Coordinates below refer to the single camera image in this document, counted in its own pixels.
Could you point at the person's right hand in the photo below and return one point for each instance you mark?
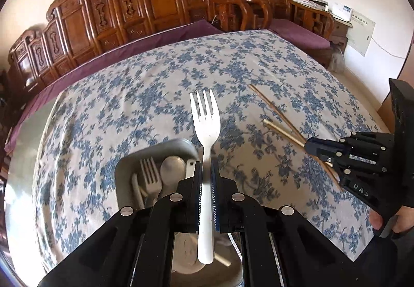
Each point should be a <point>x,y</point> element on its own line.
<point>406,220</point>

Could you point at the person's dark clothing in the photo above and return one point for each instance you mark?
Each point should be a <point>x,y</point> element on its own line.
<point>381,250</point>

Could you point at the wooden chopstick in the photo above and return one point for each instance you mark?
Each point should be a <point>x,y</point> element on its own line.
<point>281,130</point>
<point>223,261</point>
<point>275,109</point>

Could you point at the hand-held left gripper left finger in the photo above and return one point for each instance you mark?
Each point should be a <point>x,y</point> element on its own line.
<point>198,196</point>

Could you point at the blue floral tablecloth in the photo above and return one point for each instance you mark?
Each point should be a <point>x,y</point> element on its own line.
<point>129,96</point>

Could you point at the clear plastic bag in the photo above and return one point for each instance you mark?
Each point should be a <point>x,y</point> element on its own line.
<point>338,60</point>

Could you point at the brown cardboard piece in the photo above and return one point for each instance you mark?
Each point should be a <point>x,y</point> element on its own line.
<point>385,111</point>

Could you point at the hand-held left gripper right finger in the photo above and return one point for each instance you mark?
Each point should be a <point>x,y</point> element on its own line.
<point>214,196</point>

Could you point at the white plastic utensil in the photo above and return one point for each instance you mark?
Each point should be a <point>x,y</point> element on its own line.
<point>137,190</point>

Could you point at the white box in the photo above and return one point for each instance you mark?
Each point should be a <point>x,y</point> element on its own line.
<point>341,11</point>

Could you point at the white plastic fork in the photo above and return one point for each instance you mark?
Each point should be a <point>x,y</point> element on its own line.
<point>151,183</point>
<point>205,125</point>

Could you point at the white wall panel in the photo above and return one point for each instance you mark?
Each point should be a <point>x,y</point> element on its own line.
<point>360,31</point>

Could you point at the white plastic spoon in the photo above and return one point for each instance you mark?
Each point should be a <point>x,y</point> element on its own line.
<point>173,170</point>

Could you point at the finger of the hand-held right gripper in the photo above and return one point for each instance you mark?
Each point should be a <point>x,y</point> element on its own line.
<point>355,165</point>
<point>320,146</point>

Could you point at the purple armchair seat cushion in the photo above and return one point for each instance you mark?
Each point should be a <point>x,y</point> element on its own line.
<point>300,33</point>

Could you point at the grey metal tray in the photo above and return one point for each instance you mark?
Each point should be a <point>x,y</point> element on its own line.
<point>129,170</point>

